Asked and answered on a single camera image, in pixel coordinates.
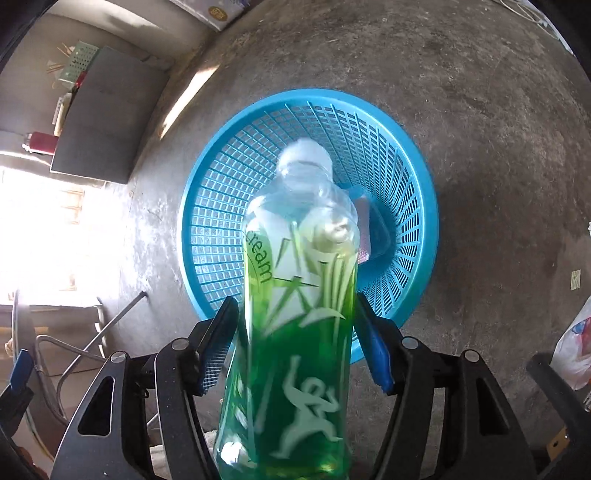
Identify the black furniture leg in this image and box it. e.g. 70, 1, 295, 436
526, 353, 591, 462

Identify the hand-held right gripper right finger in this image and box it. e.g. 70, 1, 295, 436
355, 293, 539, 480

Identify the green storage basket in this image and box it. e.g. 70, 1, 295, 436
60, 42, 100, 86

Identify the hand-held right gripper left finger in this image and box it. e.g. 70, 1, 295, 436
51, 295, 241, 480

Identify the white printed plastic bag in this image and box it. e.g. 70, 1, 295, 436
551, 305, 591, 391

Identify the toilet paper pack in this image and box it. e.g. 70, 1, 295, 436
173, 0, 252, 32

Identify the red thermos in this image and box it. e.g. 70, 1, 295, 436
22, 131, 58, 155

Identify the beige flat box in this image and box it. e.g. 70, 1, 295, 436
52, 90, 77, 137

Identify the grey cabinet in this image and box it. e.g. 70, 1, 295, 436
50, 46, 172, 185

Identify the green plastic bottle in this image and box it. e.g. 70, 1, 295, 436
213, 138, 361, 480

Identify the pink sponge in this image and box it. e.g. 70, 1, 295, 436
351, 187, 393, 264

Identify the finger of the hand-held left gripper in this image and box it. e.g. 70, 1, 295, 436
0, 348, 35, 444

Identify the blue mesh basket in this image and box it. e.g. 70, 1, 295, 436
181, 90, 438, 365

